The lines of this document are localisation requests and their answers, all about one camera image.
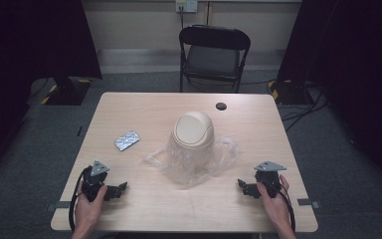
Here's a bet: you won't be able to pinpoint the black stand base striped tape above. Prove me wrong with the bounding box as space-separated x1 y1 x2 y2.
267 79 314 107
40 76 93 107

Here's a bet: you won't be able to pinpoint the white wall socket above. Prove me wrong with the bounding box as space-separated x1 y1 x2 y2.
175 0 199 14

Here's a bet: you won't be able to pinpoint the person's left hand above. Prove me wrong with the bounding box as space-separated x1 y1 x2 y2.
74 183 109 233

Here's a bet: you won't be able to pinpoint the grey tape strip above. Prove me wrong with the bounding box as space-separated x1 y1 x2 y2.
45 200 73 213
296 197 321 210

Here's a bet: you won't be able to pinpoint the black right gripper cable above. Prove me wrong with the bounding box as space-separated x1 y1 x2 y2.
278 184 296 233

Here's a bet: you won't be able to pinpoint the black folding chair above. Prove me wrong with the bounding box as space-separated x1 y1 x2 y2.
178 24 252 95

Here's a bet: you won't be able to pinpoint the person's right hand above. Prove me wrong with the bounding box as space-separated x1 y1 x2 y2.
256 174 293 227

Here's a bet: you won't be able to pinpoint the beige swing-lid trash bin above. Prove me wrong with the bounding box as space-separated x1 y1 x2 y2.
165 111 217 182

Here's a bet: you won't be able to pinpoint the black socket cable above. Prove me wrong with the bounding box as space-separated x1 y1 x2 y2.
178 5 186 32

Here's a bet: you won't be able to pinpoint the black floor cables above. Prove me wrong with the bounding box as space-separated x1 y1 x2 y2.
280 87 330 133

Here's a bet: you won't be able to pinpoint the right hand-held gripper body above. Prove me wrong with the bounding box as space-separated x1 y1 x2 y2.
253 160 287 199

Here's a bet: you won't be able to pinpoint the clear plastic bag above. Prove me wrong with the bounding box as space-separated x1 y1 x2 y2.
143 133 240 187

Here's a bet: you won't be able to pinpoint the silver blister pack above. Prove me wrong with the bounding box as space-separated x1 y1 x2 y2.
113 129 141 152

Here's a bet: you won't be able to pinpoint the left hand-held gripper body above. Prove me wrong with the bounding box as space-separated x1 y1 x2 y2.
81 160 110 203

